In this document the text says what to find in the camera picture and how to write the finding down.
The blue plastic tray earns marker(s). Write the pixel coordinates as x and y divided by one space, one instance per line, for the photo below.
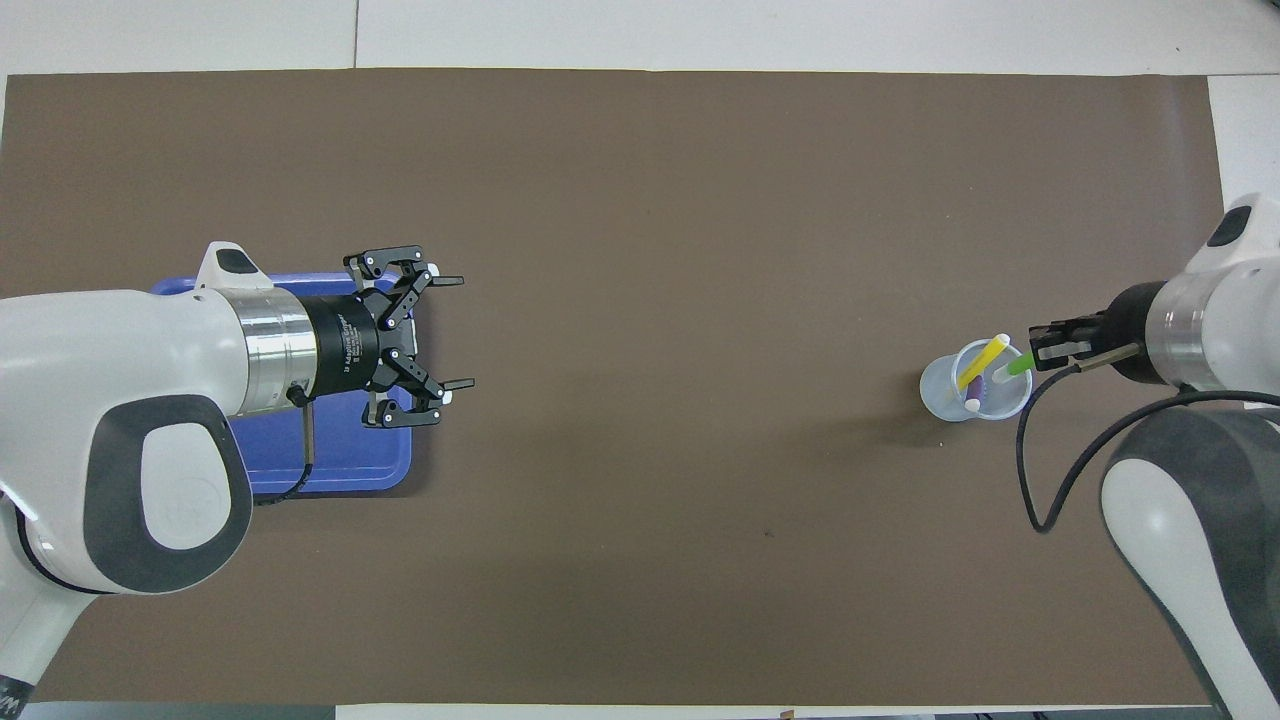
340 460

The yellow pen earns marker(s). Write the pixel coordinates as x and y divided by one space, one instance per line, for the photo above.
982 362

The brown table mat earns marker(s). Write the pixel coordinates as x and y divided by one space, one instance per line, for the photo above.
650 200

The green pen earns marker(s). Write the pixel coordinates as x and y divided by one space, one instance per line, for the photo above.
1018 364

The purple pen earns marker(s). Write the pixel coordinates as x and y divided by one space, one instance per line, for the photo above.
975 392

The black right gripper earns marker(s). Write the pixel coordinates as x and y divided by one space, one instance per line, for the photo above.
1130 335

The translucent plastic cup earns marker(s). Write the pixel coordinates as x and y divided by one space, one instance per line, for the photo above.
940 395

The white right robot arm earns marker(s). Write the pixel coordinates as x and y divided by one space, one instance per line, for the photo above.
1200 330

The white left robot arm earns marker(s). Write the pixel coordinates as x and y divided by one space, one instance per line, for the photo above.
110 370

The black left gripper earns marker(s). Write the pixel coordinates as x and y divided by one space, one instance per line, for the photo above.
345 345

